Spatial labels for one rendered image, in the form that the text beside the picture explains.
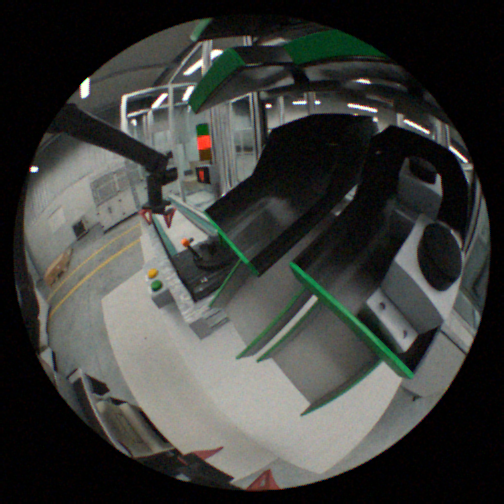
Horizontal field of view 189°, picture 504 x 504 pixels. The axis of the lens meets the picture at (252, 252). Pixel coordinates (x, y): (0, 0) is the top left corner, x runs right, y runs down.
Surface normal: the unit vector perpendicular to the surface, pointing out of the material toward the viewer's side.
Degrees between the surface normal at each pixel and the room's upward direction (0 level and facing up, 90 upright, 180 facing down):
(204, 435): 0
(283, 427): 0
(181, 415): 0
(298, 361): 45
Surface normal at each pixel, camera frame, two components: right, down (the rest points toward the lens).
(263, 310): -0.65, -0.32
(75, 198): 0.76, 0.35
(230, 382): -0.07, -0.79
